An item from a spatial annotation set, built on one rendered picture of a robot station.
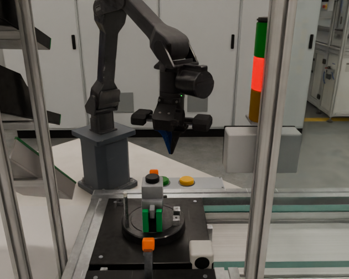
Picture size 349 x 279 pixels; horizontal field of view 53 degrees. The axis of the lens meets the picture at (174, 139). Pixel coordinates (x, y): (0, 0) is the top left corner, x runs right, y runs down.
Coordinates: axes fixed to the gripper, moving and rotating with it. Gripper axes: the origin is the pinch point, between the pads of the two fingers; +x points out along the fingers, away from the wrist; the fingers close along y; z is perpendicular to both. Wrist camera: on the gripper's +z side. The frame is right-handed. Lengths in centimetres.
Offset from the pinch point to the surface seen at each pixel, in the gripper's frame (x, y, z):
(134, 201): 15.7, -8.1, 4.3
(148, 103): 63, -96, -271
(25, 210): 27, -45, 0
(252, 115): -13.8, 18.9, 21.8
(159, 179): 4.1, 0.9, 13.1
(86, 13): -28, -153, -252
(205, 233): 15.9, 11.3, 12.5
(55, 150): 26, -61, -42
